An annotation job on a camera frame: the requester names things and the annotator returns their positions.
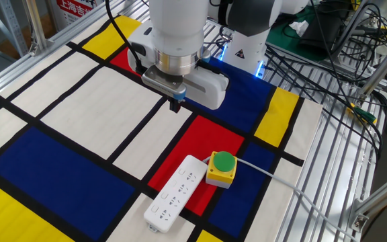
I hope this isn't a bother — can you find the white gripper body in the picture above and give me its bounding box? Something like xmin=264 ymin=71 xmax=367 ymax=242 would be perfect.
xmin=127 ymin=20 xmax=230 ymax=111

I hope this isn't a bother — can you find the white power strip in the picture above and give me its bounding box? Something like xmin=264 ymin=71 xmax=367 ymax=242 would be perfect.
xmin=142 ymin=154 xmax=209 ymax=234

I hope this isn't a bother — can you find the green button yellow box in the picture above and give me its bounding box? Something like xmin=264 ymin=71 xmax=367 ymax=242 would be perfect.
xmin=205 ymin=151 xmax=239 ymax=190

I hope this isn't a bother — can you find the Mondrian pattern cloth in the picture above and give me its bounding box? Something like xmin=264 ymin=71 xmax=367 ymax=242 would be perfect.
xmin=0 ymin=13 xmax=324 ymax=242

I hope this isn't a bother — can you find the green mat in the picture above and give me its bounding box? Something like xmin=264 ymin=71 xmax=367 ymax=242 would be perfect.
xmin=265 ymin=0 xmax=359 ymax=63

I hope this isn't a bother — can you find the white crumpled tissue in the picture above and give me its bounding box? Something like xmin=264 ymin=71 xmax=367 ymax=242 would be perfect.
xmin=288 ymin=19 xmax=310 ymax=37

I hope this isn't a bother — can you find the red white sign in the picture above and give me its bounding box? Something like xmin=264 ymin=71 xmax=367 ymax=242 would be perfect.
xmin=50 ymin=0 xmax=105 ymax=26

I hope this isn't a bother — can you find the grey metal stand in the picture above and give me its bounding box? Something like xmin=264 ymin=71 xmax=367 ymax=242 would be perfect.
xmin=334 ymin=0 xmax=371 ymax=54

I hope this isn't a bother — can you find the green yellow connector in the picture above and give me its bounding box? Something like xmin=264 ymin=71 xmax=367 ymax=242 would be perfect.
xmin=346 ymin=102 xmax=378 ymax=125

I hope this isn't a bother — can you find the grey gripper camera blue end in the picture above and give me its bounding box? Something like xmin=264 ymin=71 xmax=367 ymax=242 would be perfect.
xmin=141 ymin=65 xmax=187 ymax=102

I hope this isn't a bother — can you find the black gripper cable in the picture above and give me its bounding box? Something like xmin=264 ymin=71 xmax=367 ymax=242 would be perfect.
xmin=105 ymin=0 xmax=146 ymax=75

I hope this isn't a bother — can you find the tangle of black cables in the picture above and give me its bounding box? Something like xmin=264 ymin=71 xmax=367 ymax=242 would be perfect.
xmin=210 ymin=0 xmax=387 ymax=162

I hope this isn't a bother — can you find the grey power strip cable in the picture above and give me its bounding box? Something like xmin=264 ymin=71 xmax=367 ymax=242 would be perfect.
xmin=202 ymin=155 xmax=359 ymax=242

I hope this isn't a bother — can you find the aluminium post with bracket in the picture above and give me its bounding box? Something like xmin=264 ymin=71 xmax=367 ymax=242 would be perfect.
xmin=24 ymin=0 xmax=48 ymax=56

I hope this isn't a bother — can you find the slanted aluminium post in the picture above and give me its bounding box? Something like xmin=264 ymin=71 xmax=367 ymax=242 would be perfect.
xmin=356 ymin=32 xmax=387 ymax=102

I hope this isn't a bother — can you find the grey perforated shelf post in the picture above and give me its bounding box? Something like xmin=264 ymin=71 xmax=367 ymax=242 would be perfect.
xmin=0 ymin=0 xmax=30 ymax=58

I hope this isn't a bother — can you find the aluminium strut with bracket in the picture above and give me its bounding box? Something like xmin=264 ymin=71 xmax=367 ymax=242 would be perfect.
xmin=347 ymin=164 xmax=387 ymax=233

